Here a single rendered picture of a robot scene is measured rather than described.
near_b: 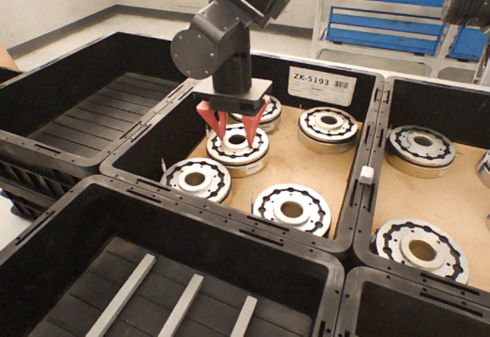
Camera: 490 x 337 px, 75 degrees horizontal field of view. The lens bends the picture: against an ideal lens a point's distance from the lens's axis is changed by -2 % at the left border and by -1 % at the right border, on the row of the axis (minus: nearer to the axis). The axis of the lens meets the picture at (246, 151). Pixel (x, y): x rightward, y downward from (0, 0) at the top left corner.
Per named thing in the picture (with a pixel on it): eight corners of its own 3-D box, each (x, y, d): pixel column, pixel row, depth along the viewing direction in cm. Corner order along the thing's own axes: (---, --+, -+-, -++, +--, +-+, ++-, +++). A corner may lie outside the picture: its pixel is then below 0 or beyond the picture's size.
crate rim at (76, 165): (119, 38, 77) (117, 28, 75) (232, 58, 68) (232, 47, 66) (-58, 128, 49) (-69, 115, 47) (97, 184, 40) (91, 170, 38)
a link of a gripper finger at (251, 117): (256, 160, 49) (254, 104, 43) (214, 150, 51) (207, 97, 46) (271, 136, 54) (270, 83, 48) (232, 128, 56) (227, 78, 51)
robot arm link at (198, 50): (300, -15, 38) (241, -61, 37) (273, 9, 29) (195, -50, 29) (251, 62, 46) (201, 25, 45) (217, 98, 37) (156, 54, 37)
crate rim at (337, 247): (233, 58, 68) (232, 47, 66) (382, 85, 59) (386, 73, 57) (97, 184, 40) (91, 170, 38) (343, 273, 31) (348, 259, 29)
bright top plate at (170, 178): (186, 153, 52) (186, 150, 52) (242, 173, 49) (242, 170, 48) (145, 195, 45) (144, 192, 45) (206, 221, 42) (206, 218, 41)
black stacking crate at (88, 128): (128, 75, 83) (117, 31, 76) (233, 98, 74) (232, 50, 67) (-22, 173, 55) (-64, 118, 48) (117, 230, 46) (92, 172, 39)
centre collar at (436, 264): (397, 230, 40) (399, 227, 39) (440, 241, 39) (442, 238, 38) (398, 265, 36) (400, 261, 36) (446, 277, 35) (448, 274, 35)
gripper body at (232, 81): (257, 112, 44) (256, 60, 40) (192, 102, 48) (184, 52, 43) (273, 92, 49) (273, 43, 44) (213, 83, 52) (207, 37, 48)
